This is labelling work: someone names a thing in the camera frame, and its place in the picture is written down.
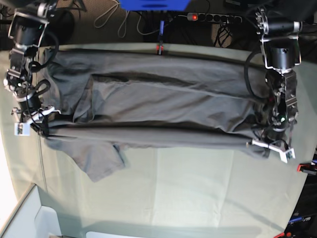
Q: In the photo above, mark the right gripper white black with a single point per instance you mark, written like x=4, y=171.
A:
x=38, y=119

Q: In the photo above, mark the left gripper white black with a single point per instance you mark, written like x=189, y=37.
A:
x=276, y=146

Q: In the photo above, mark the grey t-shirt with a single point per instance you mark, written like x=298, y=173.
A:
x=109, y=100

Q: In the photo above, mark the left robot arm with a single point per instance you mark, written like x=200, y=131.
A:
x=279, y=46

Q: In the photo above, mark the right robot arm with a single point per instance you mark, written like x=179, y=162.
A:
x=27, y=30

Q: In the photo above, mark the red black clamp right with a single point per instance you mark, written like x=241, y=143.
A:
x=308, y=168

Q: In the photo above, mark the white storage bin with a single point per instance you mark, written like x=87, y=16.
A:
x=31, y=219

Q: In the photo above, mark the green table cloth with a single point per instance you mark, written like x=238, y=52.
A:
x=170, y=192

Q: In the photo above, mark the red blue clamp centre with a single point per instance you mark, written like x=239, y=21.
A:
x=160, y=38

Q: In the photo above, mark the black power strip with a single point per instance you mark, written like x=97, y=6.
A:
x=214, y=18

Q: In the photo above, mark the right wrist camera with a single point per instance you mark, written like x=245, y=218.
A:
x=22, y=129

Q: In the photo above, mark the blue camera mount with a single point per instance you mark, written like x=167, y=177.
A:
x=148, y=5

